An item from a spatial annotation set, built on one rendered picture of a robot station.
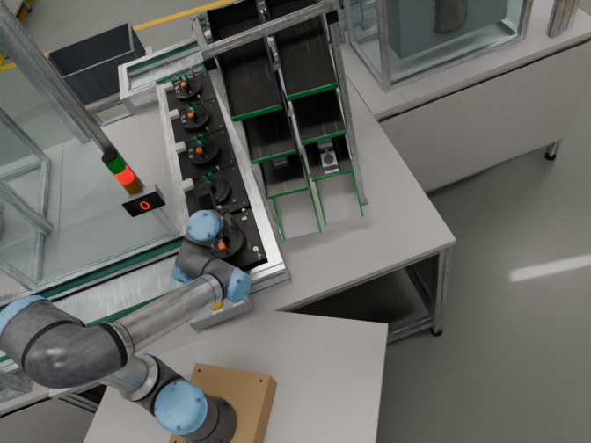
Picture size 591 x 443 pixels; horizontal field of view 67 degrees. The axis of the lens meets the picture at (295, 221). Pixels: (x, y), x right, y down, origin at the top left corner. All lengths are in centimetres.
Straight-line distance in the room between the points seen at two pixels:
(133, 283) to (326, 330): 75
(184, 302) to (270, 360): 57
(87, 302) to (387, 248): 112
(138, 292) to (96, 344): 86
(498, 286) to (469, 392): 57
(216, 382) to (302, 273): 47
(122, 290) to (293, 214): 71
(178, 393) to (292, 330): 47
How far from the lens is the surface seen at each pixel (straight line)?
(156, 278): 174
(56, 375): 91
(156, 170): 221
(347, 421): 140
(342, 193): 152
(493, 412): 230
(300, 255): 164
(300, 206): 151
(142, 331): 94
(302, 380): 145
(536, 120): 271
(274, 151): 127
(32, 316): 97
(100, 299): 183
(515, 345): 242
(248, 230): 162
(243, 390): 140
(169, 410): 122
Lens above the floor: 222
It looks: 52 degrees down
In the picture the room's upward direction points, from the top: 21 degrees counter-clockwise
